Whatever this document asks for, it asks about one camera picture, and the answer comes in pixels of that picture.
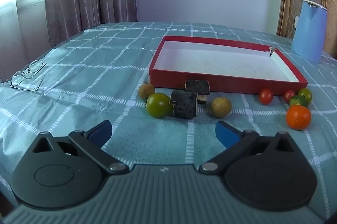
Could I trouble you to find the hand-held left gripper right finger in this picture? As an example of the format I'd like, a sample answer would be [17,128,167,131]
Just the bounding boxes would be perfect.
[199,120,299,176]

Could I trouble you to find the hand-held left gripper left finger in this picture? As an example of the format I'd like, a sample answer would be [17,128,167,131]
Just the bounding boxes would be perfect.
[32,120,130,176]

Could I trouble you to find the brown round fruit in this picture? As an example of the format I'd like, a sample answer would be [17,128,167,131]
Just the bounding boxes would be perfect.
[211,97,232,118]
[138,82,155,99]

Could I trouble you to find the dark sugarcane piece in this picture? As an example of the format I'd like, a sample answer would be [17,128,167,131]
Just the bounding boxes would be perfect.
[169,91,198,119]
[184,79,210,104]

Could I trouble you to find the red cherry tomato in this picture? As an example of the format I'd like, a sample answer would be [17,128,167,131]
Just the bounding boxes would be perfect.
[283,90,296,104]
[259,89,273,105]

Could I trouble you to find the large green tomato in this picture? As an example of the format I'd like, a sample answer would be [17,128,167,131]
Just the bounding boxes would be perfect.
[146,93,172,118]

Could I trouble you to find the orange tomato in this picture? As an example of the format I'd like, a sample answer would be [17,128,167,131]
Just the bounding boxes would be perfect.
[286,105,312,131]

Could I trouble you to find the red cardboard box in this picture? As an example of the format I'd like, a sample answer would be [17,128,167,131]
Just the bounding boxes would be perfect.
[149,35,308,95]

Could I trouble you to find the green mandarin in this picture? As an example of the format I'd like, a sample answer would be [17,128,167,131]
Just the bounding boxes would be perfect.
[289,96,308,108]

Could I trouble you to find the small green tomato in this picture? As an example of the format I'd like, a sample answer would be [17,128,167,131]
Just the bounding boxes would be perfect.
[297,88,312,103]

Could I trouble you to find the teal checked bedsheet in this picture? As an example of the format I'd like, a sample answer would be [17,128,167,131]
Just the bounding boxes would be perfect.
[0,21,337,224]

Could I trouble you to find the white sheer curtain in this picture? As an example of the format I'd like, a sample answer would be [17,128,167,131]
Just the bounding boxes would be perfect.
[0,0,50,82]

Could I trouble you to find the light blue kettle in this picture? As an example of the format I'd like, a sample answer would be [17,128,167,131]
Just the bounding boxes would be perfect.
[291,0,328,63]

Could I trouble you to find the wire-rimmed eyeglasses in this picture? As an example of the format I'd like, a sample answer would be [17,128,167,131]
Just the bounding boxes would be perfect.
[10,60,47,91]

